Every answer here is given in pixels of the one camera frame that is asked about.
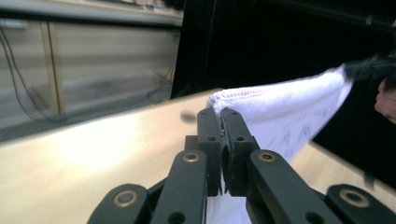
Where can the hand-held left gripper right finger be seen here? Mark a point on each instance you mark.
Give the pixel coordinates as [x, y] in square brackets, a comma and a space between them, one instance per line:
[238, 149]

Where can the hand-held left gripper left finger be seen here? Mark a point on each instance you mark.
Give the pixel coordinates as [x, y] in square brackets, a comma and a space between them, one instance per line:
[210, 146]

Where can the white towel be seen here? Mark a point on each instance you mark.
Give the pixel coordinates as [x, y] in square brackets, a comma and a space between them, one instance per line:
[280, 105]

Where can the black horizontal bar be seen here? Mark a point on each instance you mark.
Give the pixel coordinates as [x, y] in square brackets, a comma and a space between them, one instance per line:
[93, 18]

